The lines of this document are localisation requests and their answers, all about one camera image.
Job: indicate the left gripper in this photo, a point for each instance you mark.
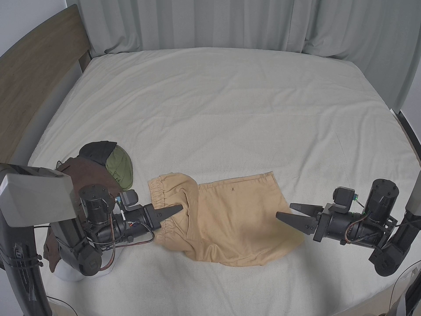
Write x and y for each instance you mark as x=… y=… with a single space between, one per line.
x=136 y=224

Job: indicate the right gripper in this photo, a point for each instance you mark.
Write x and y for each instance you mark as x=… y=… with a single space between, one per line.
x=338 y=225

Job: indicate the tan shorts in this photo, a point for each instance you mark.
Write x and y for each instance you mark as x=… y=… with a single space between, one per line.
x=236 y=222

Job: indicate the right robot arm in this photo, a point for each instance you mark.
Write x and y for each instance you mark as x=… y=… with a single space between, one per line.
x=383 y=202

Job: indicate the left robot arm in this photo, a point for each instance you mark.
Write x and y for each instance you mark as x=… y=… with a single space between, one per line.
x=36 y=193

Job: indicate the bed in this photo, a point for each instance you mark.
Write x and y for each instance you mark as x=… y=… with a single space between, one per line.
x=230 y=94

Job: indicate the green garment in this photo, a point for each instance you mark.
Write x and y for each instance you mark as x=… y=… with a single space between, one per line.
x=121 y=168

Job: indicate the brown garment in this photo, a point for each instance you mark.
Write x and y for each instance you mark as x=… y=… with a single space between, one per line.
x=92 y=173

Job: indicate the black garment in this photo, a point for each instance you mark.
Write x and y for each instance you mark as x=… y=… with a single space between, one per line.
x=97 y=151

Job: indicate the white garment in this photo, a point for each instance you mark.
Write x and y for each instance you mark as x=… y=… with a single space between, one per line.
x=69 y=273

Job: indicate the pale grey curtain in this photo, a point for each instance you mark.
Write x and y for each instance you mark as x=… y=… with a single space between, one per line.
x=181 y=12
x=361 y=18

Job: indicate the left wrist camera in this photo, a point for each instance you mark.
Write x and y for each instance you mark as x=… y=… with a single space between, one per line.
x=129 y=198

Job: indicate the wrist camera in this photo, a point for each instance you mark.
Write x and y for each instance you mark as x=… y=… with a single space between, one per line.
x=343 y=196
x=129 y=198

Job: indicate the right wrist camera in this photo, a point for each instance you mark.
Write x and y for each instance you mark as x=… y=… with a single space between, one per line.
x=343 y=196

